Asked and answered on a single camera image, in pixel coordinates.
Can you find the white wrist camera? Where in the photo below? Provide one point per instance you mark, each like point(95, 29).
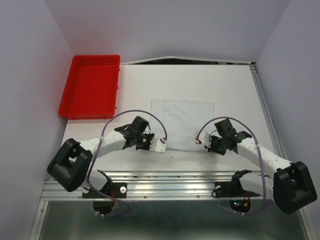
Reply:
point(203, 138)
point(156, 145)

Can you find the red plastic tray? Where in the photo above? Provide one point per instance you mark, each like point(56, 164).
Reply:
point(91, 87)

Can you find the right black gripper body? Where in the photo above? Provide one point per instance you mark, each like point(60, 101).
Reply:
point(216, 145)

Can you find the white fabric skirt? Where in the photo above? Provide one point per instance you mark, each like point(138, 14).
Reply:
point(182, 119)

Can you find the aluminium front rail frame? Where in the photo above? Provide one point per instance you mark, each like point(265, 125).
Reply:
point(159, 186)

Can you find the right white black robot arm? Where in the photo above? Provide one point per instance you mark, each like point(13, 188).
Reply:
point(288, 184)

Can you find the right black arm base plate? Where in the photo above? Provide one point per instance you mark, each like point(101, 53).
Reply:
point(229, 189)

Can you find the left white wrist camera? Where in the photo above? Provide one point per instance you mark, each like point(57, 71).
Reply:
point(156, 145)

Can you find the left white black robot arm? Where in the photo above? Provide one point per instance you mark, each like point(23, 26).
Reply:
point(72, 165)

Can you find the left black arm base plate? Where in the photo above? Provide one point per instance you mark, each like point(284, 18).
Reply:
point(116, 190)

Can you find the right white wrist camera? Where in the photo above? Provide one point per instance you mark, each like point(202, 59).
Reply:
point(203, 138)

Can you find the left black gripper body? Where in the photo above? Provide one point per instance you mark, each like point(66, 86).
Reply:
point(143, 141)

